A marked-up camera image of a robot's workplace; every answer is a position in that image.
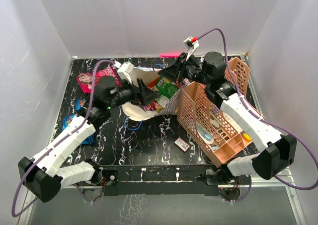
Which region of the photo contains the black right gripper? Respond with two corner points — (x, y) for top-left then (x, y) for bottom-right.
(158, 53), (212, 86)

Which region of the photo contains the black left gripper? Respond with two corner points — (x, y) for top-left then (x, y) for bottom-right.
(107, 77), (158, 109)

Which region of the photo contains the pink snack bag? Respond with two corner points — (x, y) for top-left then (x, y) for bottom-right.
(77, 66), (120, 93)

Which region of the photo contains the blue candy bar wrapper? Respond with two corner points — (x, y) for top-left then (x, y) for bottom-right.
(75, 99), (86, 111)

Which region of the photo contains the checkered paper bag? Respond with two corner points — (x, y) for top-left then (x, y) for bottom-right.
(117, 62), (189, 122)

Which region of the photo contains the blue chips bag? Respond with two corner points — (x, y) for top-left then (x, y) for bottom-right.
(62, 114), (94, 146)

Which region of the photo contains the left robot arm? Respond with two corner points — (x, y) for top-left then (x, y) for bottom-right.
(18, 76), (159, 203)

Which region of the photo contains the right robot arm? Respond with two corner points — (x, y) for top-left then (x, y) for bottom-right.
(159, 52), (297, 184)

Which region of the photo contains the orange snack packet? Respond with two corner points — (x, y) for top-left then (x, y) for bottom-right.
(147, 77), (160, 89)

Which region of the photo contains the purple berries candy packet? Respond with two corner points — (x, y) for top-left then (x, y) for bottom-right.
(143, 100), (163, 112)

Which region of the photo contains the green snack packet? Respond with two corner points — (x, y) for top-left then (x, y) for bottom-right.
(155, 76), (179, 99)

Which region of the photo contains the blue tape dispenser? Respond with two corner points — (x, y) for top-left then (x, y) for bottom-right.
(197, 123), (214, 145)

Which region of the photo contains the pink mesh file organizer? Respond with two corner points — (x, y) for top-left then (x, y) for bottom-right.
(176, 57), (265, 168)

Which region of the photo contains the yellow object in organizer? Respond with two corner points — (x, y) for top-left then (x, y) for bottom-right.
(242, 133), (252, 142)

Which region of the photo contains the small red white box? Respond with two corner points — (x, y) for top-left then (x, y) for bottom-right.
(174, 138), (190, 152)

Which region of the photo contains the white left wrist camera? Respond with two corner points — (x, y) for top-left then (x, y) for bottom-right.
(117, 62), (136, 83)

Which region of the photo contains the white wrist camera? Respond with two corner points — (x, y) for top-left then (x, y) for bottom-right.
(117, 62), (136, 83)
(183, 36), (199, 61)

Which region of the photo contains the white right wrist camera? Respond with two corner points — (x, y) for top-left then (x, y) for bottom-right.
(183, 36), (199, 61)

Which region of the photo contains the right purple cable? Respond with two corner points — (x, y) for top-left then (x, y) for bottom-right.
(196, 28), (318, 203)

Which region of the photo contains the purple cable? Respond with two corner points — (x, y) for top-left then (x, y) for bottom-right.
(196, 28), (318, 203)
(11, 60), (120, 217)

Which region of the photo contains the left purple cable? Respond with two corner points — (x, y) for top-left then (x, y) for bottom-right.
(11, 60), (120, 217)

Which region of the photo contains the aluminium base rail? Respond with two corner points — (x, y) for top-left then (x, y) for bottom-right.
(19, 166), (307, 225)

